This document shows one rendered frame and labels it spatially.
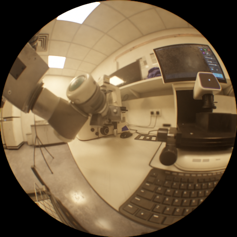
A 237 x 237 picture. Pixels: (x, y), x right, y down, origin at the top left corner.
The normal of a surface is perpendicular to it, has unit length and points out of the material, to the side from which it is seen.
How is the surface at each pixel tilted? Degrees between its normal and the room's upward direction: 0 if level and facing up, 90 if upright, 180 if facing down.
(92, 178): 0
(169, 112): 90
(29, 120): 90
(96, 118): 70
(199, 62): 93
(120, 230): 0
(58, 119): 117
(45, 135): 90
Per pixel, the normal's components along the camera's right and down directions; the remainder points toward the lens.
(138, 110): -0.69, 0.05
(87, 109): 0.69, 0.64
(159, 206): -0.09, -0.99
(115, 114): -0.18, -0.29
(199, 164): -0.67, -0.24
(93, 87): 0.95, 0.19
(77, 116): 0.69, 0.47
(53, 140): 0.72, 0.01
